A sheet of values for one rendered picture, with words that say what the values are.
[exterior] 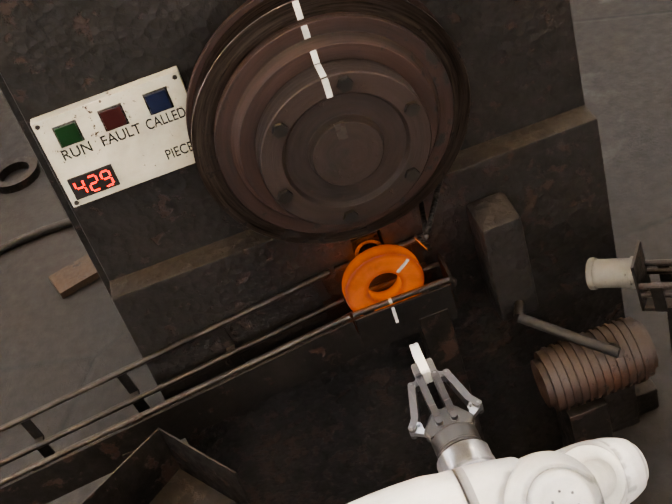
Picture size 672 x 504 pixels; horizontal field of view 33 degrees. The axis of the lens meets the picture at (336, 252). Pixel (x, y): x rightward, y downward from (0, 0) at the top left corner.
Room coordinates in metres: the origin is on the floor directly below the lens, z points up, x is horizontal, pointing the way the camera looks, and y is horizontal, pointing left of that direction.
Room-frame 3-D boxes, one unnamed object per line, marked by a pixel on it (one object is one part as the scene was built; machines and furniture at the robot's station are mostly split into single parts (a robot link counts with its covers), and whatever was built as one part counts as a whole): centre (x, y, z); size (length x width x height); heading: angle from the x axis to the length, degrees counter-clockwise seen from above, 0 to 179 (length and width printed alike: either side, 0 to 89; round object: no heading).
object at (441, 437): (1.20, -0.08, 0.73); 0.09 x 0.08 x 0.07; 2
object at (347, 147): (1.51, -0.07, 1.11); 0.28 x 0.06 x 0.28; 92
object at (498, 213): (1.63, -0.30, 0.68); 0.11 x 0.08 x 0.24; 2
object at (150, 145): (1.70, 0.28, 1.15); 0.26 x 0.02 x 0.18; 92
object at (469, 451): (1.13, -0.08, 0.73); 0.09 x 0.06 x 0.09; 92
